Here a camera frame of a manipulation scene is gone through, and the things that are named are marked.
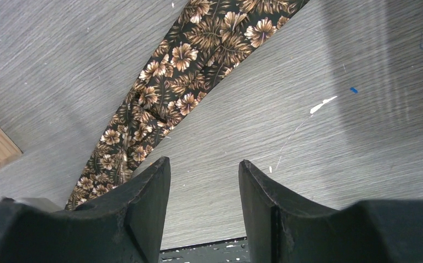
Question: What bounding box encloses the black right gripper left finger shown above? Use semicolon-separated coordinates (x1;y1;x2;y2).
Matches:
0;157;171;262

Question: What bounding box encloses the brown floral black tie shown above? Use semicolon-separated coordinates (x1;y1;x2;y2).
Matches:
65;0;306;210

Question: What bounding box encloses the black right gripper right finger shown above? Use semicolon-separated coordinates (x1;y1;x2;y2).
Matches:
238;160;423;262

